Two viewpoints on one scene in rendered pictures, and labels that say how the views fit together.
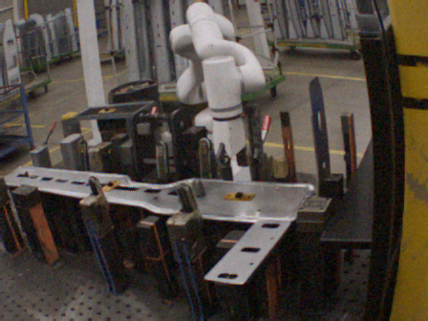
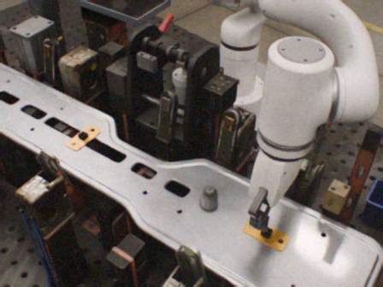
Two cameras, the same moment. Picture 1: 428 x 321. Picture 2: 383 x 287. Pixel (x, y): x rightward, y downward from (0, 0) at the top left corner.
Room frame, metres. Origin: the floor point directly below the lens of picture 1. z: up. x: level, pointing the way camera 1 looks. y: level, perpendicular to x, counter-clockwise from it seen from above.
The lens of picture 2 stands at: (0.86, 0.05, 1.71)
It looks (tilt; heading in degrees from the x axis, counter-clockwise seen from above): 43 degrees down; 4
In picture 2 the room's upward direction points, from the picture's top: straight up
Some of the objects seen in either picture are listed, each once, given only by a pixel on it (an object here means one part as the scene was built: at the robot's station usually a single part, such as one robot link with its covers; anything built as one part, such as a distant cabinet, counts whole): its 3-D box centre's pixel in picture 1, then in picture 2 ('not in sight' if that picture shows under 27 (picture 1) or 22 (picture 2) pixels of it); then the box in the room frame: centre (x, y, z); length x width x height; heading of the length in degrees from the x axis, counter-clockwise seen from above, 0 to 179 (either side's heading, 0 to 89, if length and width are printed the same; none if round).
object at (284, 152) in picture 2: (226, 109); (285, 134); (1.38, -0.05, 1.25); 0.09 x 0.08 x 0.03; 149
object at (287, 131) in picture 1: (292, 191); (342, 220); (1.46, -0.22, 0.95); 0.03 x 0.01 x 0.50; 59
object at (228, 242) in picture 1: (241, 280); not in sight; (1.18, -0.02, 0.84); 0.11 x 0.10 x 0.28; 149
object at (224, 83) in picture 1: (223, 80); (297, 90); (1.37, -0.06, 1.33); 0.09 x 0.08 x 0.13; 94
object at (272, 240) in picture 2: (239, 195); (266, 232); (1.38, -0.05, 1.01); 0.08 x 0.04 x 0.01; 59
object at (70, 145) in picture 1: (81, 184); (48, 88); (1.92, 0.55, 0.90); 0.13 x 0.10 x 0.41; 149
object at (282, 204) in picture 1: (105, 187); (75, 137); (1.62, 0.37, 1.00); 1.38 x 0.22 x 0.02; 59
